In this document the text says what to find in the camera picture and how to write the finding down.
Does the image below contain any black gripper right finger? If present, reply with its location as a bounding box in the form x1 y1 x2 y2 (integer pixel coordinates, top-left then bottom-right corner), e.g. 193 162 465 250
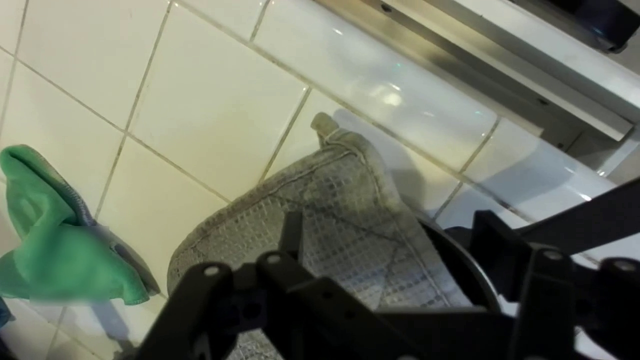
457 209 640 360

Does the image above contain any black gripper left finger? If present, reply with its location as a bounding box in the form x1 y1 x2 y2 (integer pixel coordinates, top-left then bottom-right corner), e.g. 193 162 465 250
136 210 401 360

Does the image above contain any grey quilted towel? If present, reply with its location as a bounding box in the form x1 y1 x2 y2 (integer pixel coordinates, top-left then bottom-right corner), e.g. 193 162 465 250
166 110 484 360

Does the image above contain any green cloth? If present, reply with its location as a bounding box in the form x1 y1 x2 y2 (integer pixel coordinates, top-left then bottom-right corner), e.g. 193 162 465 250
0 144 162 309

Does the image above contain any open white drawer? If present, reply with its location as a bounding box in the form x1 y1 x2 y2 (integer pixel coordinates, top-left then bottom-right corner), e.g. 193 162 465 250
315 0 640 182

